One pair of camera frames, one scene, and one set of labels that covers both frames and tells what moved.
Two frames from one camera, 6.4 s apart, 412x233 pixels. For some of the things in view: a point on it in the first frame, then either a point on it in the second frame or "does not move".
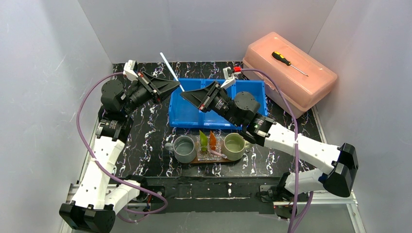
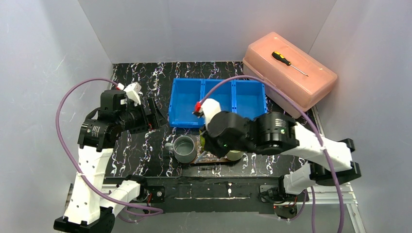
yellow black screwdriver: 279,56 does not move
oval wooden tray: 223,160 does not move
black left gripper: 149,87 to 151,113
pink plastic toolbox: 305,81 does not move
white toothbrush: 172,72 to 199,157
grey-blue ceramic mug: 184,149 does not move
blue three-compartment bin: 183,113 does not move
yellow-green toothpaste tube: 203,141 does not move
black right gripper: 208,97 to 210,149
